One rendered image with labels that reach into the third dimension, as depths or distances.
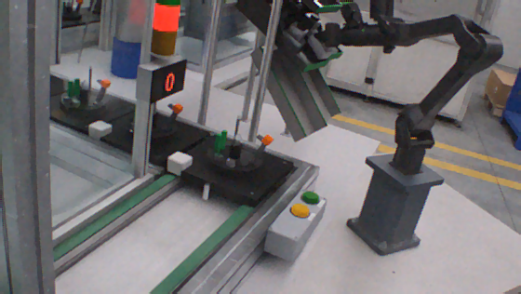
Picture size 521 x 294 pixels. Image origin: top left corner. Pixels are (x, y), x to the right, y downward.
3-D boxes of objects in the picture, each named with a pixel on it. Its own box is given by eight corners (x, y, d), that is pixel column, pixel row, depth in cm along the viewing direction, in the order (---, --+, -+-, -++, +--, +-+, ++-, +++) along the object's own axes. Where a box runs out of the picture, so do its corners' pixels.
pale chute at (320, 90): (330, 117, 161) (341, 112, 159) (312, 126, 151) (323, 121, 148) (291, 42, 162) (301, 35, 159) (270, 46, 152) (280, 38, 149)
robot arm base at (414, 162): (423, 172, 118) (431, 151, 115) (406, 175, 114) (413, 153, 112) (404, 159, 123) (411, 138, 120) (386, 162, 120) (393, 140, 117)
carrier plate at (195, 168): (292, 168, 132) (294, 162, 131) (254, 207, 111) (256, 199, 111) (214, 140, 139) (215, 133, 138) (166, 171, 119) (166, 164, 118)
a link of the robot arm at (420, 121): (510, 49, 95) (493, 27, 98) (489, 46, 91) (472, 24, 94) (421, 141, 118) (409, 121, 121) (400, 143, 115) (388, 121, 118)
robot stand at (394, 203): (420, 245, 125) (446, 179, 117) (380, 257, 118) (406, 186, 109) (384, 215, 136) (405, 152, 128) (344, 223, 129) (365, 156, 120)
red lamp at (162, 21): (181, 29, 99) (184, 6, 97) (167, 33, 95) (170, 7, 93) (162, 24, 101) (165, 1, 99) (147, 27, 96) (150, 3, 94)
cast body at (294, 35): (300, 48, 139) (314, 30, 135) (296, 53, 136) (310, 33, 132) (278, 31, 140) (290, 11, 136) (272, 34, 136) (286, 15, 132)
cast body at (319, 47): (327, 59, 137) (344, 43, 133) (318, 59, 134) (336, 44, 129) (311, 34, 139) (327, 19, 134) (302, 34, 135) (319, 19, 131)
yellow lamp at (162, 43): (179, 53, 101) (181, 30, 99) (165, 57, 97) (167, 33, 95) (159, 46, 103) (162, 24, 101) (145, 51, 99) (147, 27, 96)
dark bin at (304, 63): (325, 66, 141) (340, 47, 137) (302, 73, 131) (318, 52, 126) (260, 5, 147) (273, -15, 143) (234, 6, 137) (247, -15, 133)
